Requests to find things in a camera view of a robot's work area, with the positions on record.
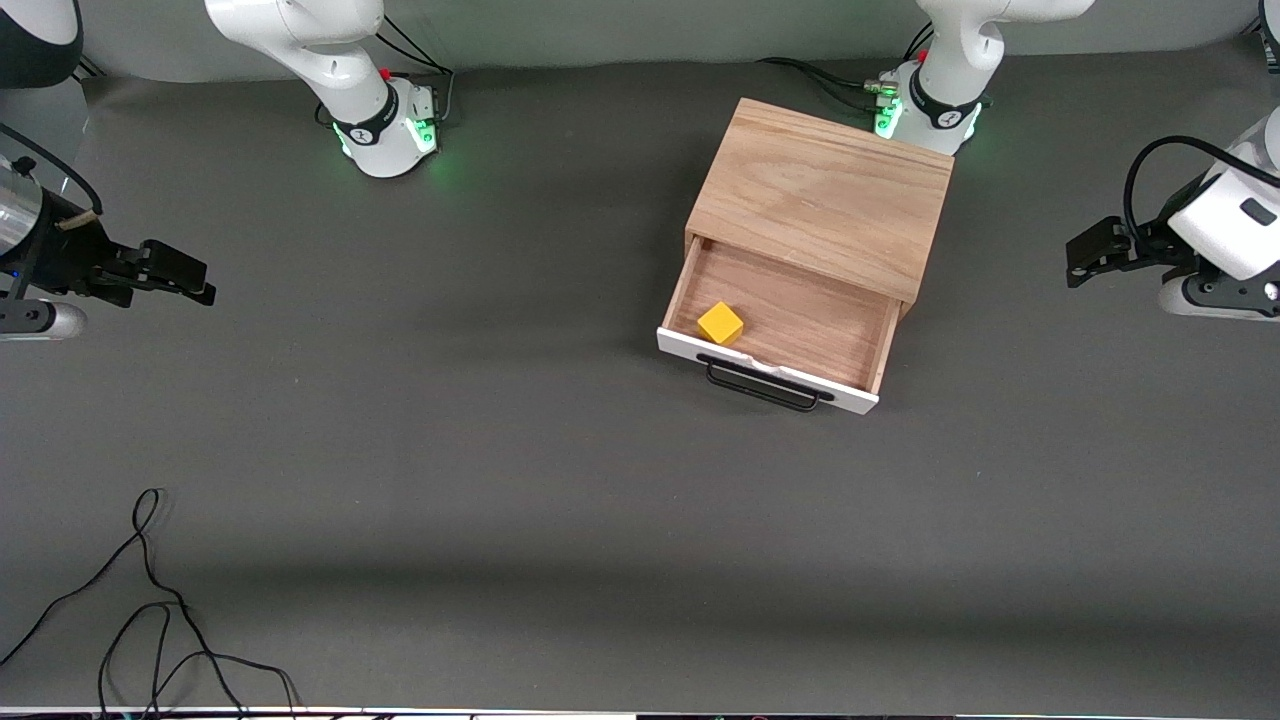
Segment white-fronted drawer with black handle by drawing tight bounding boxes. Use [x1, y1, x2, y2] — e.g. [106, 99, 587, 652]
[656, 236, 904, 416]

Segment yellow cube block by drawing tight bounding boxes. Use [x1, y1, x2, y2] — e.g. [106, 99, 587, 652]
[696, 301, 746, 347]

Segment wooden drawer cabinet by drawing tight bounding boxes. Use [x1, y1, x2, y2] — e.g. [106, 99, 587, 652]
[684, 96, 955, 321]

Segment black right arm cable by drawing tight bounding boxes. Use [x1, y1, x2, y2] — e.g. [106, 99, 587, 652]
[0, 122, 105, 219]

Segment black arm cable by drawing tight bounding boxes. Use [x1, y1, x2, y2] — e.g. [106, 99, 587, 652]
[0, 122, 105, 219]
[1124, 135, 1280, 241]

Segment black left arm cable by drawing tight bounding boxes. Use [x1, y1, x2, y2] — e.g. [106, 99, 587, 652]
[1124, 135, 1280, 241]

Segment loose thin black cable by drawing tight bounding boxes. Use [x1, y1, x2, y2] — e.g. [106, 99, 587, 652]
[0, 488, 301, 719]

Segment black left arm base cables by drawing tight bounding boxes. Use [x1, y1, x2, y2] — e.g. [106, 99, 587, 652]
[758, 20, 936, 116]

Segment black arm base cables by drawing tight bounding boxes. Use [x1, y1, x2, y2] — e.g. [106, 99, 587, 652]
[365, 15, 457, 129]
[758, 20, 936, 116]

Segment black right arm base cables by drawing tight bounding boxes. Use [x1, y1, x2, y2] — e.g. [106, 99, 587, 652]
[365, 15, 457, 129]

